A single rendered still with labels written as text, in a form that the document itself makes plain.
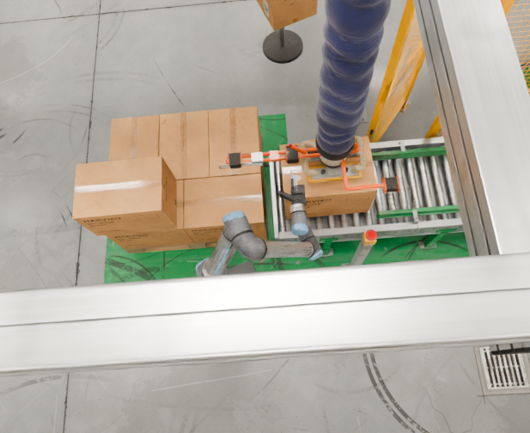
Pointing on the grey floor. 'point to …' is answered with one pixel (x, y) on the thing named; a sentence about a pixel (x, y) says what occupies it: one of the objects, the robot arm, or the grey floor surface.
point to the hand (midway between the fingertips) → (290, 174)
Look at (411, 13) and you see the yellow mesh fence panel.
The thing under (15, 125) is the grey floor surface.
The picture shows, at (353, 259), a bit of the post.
